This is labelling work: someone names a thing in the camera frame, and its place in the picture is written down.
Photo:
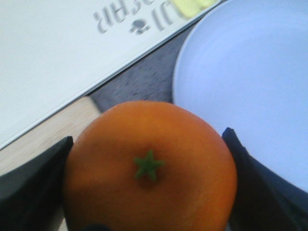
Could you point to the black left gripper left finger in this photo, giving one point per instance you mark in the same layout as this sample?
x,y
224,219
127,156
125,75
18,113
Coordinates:
x,y
30,195

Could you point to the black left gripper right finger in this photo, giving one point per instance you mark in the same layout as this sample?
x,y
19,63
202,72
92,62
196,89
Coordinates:
x,y
264,201

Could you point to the orange tangerine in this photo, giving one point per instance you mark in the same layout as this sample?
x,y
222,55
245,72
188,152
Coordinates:
x,y
149,166

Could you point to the white rectangular tray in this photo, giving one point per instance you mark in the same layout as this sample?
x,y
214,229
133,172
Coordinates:
x,y
55,51

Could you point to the wooden cutting board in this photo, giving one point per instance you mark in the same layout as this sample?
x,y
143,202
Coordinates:
x,y
70,121

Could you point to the light blue plate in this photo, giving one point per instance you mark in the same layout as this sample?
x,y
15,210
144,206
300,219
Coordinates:
x,y
245,66

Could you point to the yellow-green utensil on tray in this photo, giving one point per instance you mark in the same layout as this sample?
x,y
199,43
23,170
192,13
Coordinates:
x,y
190,8

